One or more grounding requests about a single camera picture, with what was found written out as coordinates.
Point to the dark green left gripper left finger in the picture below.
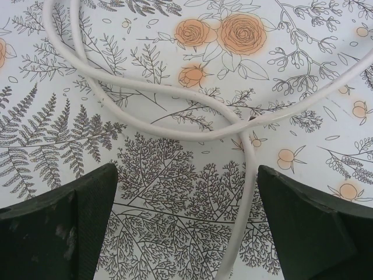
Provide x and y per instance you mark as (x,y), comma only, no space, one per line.
(43,239)

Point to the floral print tablecloth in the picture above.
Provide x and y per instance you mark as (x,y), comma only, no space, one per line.
(175,189)

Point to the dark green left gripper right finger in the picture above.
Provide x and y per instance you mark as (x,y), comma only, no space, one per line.
(314,233)

